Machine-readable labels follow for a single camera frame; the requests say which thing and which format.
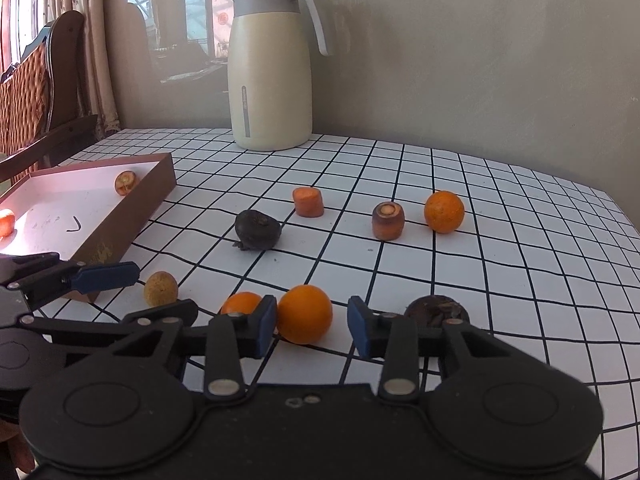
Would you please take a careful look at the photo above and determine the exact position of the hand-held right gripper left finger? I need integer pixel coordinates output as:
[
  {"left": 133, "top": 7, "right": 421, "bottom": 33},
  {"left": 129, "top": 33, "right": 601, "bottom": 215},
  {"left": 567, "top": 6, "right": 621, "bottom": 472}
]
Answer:
[{"left": 112, "top": 296, "right": 278, "bottom": 403}]

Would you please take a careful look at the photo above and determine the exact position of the cream thermos jug grey lid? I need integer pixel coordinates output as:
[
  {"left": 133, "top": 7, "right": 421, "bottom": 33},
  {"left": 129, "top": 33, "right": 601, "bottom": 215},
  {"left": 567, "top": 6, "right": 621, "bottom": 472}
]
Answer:
[{"left": 227, "top": 0, "right": 335, "bottom": 152}]

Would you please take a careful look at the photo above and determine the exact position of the white checked tablecloth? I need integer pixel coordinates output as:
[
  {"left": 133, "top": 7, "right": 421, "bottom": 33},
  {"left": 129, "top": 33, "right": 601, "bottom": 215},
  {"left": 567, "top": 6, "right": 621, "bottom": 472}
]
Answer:
[{"left": 0, "top": 127, "right": 640, "bottom": 480}]

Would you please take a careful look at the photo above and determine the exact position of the brown-topped carrot piece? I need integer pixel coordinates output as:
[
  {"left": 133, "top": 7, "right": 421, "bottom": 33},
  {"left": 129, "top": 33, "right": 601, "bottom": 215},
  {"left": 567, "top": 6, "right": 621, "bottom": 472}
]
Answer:
[{"left": 371, "top": 201, "right": 406, "bottom": 241}]

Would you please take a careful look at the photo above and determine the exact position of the dark water chestnut with tuft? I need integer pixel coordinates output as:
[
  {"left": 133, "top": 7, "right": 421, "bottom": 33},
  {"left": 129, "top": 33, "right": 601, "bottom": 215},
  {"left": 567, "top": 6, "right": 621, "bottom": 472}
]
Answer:
[{"left": 232, "top": 209, "right": 282, "bottom": 252}]

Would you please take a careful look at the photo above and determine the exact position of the beige patterned curtain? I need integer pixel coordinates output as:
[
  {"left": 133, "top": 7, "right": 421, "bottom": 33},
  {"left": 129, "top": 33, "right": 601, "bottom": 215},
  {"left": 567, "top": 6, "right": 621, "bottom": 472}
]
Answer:
[{"left": 30, "top": 0, "right": 121, "bottom": 136}]

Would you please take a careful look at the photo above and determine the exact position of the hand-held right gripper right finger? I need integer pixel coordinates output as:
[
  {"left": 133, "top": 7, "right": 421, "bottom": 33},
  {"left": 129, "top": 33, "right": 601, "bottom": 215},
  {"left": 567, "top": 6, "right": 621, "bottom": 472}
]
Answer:
[{"left": 348, "top": 296, "right": 506, "bottom": 403}]

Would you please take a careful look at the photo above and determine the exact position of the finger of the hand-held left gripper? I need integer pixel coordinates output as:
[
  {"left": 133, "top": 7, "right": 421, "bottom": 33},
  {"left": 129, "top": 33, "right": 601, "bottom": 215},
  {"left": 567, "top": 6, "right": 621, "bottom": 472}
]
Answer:
[
  {"left": 0, "top": 253, "right": 141, "bottom": 313},
  {"left": 22, "top": 299, "right": 199, "bottom": 343}
]

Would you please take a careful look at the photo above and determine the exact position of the yellowish longan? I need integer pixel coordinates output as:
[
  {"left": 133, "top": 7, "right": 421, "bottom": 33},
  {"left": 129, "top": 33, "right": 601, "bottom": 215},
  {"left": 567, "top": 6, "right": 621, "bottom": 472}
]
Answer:
[{"left": 143, "top": 271, "right": 179, "bottom": 307}]

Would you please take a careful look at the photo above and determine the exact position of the wooden sofa with orange cushion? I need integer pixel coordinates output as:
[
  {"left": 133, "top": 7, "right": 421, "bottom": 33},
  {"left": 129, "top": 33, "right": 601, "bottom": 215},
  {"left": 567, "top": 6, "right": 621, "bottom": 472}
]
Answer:
[{"left": 0, "top": 10, "right": 101, "bottom": 186}]

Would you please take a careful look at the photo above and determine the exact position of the small orange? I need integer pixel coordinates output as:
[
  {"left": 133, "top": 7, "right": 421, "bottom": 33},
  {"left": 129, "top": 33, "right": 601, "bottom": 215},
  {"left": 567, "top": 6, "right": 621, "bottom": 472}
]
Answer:
[{"left": 220, "top": 291, "right": 264, "bottom": 318}]

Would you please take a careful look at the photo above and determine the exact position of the window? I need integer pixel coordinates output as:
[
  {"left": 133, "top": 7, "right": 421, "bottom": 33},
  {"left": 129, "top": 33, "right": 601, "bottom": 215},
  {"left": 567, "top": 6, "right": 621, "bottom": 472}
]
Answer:
[{"left": 0, "top": 0, "right": 41, "bottom": 71}]

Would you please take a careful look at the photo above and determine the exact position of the brown nut-like fruit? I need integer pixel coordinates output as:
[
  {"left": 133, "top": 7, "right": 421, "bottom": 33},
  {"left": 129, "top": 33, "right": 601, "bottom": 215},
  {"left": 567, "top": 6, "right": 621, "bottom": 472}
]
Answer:
[{"left": 114, "top": 170, "right": 140, "bottom": 196}]

